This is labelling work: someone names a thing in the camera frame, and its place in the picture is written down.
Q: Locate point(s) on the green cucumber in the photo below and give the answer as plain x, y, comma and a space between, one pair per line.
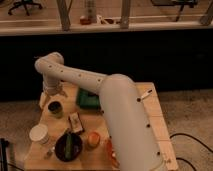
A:
68, 148

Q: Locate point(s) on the orange peach fruit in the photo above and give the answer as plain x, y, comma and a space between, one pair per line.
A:
93, 139

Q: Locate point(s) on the metal fork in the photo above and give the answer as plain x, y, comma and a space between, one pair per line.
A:
49, 153

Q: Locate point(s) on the green translucent cup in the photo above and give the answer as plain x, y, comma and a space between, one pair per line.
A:
55, 108

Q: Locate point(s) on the dark round plate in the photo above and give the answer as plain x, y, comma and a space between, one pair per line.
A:
61, 144

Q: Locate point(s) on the black office chair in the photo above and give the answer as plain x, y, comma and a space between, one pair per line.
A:
24, 3

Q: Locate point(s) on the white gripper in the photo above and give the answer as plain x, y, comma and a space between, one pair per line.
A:
49, 91

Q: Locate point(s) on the orange bowl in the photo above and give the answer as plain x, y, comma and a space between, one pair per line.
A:
111, 153

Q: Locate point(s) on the white marker pen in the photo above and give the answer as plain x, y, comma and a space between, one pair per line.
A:
146, 94

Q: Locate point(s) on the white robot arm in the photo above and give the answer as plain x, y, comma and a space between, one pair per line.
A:
132, 135

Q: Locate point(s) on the green tray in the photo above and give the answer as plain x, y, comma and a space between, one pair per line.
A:
87, 100

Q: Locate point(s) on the black stand left edge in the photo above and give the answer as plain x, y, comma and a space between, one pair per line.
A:
3, 155

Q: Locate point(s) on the red bowl on shelf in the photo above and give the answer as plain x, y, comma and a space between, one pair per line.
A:
85, 21

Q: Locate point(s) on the small snack box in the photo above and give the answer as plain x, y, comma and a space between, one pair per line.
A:
76, 123

